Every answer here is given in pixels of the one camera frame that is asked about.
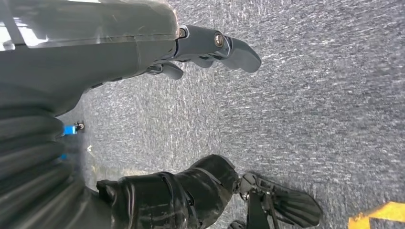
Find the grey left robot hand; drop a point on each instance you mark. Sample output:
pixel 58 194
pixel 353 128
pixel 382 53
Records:
pixel 79 57

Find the blue metal shelf rack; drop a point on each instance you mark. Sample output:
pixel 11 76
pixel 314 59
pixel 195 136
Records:
pixel 69 130

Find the yellow floor tape square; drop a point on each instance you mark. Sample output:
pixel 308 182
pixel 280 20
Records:
pixel 383 215

